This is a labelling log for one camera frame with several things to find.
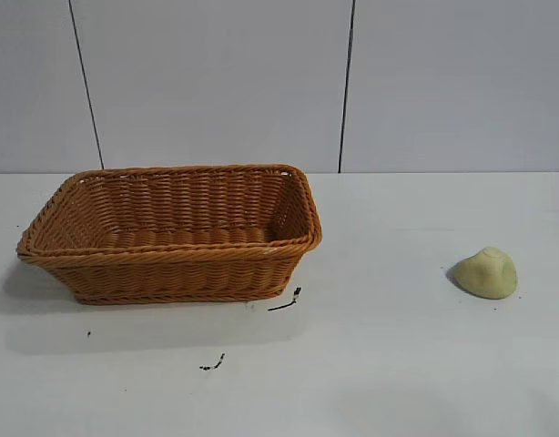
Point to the pale yellow egg yolk pastry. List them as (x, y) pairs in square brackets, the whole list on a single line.
[(486, 275)]

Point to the brown woven wicker basket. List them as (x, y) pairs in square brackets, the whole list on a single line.
[(170, 268)]

